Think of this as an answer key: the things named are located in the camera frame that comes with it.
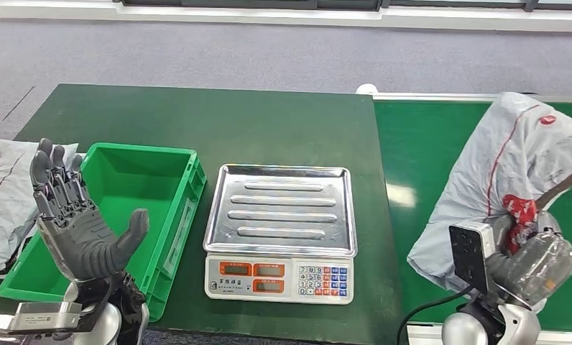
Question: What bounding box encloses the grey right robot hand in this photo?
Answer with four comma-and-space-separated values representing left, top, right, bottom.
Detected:
486, 211, 572, 308

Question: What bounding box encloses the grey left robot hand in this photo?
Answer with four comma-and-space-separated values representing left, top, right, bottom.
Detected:
29, 138, 149, 282

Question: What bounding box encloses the grey poly mailer parcel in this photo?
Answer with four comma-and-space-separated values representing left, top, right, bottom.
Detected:
0, 137, 80, 278
406, 91, 572, 294

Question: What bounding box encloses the green belt conveyor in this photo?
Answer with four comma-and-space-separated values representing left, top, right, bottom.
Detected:
372, 93, 572, 345

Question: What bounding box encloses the green plastic crate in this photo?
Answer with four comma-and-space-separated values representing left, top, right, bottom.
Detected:
0, 142, 207, 321

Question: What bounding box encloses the steel tray electronic scale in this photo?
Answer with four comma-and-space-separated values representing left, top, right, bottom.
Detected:
203, 164, 358, 305

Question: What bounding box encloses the white window ledge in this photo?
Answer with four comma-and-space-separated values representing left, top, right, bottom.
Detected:
0, 0, 572, 35

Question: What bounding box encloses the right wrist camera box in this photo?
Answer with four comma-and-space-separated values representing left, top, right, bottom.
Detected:
448, 221, 497, 296

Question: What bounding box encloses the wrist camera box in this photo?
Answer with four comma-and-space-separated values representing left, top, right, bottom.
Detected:
448, 221, 497, 296
0, 301, 99, 334

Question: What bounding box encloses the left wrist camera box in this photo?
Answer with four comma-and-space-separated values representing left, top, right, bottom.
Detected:
0, 301, 99, 334

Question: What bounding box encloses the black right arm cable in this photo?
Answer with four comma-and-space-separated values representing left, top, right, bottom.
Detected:
396, 283, 475, 345

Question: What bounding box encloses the dark window frame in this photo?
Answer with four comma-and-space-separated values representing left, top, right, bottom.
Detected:
119, 0, 572, 14

